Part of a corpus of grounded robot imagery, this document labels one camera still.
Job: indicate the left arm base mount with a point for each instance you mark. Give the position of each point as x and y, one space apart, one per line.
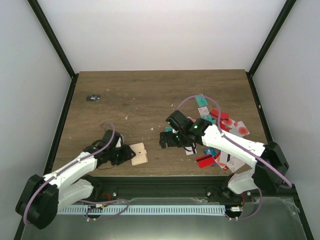
101 191

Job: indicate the blue card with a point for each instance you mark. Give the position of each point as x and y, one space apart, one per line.
210 151

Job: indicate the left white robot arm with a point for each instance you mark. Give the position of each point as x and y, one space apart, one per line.
44 196

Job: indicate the white card magnetic stripe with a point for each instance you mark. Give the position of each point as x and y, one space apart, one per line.
190 151

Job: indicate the far teal card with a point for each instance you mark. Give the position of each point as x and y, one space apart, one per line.
201 100

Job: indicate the beige card holder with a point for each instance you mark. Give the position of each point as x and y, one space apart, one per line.
140 154

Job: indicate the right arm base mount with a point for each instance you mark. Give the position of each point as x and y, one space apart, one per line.
223 195

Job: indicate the red card black stripe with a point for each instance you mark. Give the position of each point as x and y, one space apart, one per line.
205 161

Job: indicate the light blue slotted cable duct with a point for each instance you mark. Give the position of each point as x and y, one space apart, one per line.
148 210

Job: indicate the white card red dot right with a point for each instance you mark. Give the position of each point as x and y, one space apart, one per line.
240 129

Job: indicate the black frame rail front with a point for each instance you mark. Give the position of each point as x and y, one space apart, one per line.
163 186

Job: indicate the white card red pattern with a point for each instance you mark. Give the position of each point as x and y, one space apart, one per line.
228 162

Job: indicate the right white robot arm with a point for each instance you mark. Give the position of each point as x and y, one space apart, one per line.
268 164

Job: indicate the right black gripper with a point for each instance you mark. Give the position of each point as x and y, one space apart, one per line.
163 140

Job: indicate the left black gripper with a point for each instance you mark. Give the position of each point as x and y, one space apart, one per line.
129 150

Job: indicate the small black card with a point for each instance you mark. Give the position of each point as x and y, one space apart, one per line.
93 97

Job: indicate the teal VIP card front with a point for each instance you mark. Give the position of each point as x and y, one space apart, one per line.
168 129

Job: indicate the far red card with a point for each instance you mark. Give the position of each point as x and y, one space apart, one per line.
224 117

